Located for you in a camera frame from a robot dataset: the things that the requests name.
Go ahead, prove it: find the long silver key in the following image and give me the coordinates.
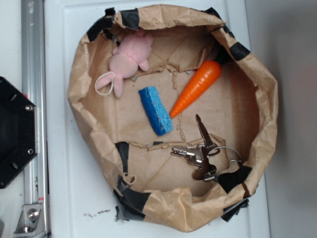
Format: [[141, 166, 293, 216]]
[[193, 115, 220, 180]]

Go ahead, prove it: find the blue sponge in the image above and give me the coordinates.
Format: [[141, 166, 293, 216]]
[[139, 86, 173, 135]]

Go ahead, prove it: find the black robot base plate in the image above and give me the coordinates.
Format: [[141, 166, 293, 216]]
[[0, 77, 37, 189]]

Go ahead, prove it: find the brown paper bag bin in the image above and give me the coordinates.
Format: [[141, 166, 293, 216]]
[[68, 4, 278, 232]]

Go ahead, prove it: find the orange plastic carrot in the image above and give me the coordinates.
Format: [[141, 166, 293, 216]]
[[169, 60, 221, 118]]

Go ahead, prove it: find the metal corner bracket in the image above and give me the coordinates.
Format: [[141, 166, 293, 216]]
[[13, 204, 45, 238]]

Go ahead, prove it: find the aluminium frame rail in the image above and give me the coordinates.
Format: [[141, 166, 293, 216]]
[[21, 0, 51, 238]]

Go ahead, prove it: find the silver key bunch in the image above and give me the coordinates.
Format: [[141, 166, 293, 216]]
[[171, 145, 217, 181]]

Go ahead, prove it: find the pink plush bunny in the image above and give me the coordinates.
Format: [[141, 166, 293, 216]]
[[94, 29, 153, 98]]

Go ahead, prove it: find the metal key ring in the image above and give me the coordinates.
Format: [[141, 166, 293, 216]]
[[208, 145, 243, 174]]

